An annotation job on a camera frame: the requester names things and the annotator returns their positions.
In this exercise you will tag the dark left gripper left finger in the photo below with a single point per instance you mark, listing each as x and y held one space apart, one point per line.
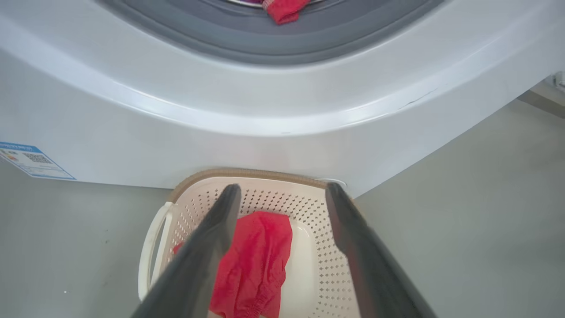
198 269

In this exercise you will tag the red cloth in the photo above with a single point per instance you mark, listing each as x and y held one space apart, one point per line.
284 11

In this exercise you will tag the blue energy label sticker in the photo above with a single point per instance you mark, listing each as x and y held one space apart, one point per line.
33 161

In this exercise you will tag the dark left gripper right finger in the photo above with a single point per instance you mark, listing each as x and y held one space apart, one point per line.
371 274

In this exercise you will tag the white washing machine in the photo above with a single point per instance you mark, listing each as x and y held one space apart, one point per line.
265 101

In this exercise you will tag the round white filter cover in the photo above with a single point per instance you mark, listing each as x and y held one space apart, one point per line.
333 182

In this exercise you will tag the grey rubber door gasket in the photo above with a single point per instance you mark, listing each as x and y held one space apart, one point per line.
190 31

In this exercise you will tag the red garment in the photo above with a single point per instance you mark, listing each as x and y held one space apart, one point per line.
256 260

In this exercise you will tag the cream plastic laundry basket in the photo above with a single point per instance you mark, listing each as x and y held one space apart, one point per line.
309 265

